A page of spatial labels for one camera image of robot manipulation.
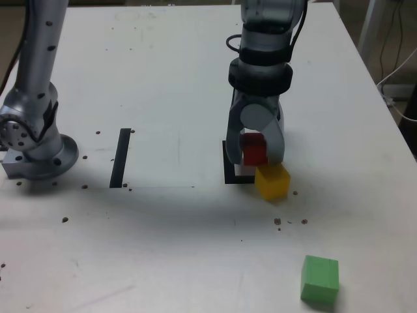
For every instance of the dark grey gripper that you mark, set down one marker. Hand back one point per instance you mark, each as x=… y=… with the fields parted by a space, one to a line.
x=260 y=98

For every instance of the red cube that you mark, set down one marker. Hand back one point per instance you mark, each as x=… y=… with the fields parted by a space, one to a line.
x=254 y=156

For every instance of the yellow cube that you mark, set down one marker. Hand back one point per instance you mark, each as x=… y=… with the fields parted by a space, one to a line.
x=272 y=182

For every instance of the green cube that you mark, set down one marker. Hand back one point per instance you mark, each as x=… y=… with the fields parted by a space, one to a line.
x=320 y=280

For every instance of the black tape square outline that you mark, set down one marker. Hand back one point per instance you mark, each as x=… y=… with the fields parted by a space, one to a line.
x=229 y=179

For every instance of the black tape strip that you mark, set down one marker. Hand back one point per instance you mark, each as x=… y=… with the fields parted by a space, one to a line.
x=120 y=159

